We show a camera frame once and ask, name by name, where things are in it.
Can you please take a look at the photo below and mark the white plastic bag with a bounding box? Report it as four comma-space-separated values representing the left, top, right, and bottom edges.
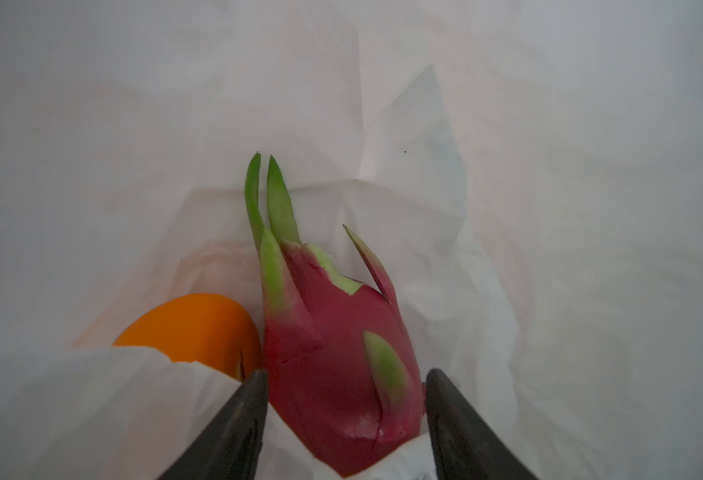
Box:
0, 1, 703, 479

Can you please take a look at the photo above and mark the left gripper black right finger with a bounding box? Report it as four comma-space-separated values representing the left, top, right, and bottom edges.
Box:
425, 368, 537, 480

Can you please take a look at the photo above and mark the dragon fruit pink green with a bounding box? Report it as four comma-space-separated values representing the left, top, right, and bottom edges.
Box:
244, 156, 425, 477

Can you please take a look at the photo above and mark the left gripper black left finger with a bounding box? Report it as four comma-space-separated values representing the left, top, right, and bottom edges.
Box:
159, 369, 268, 480

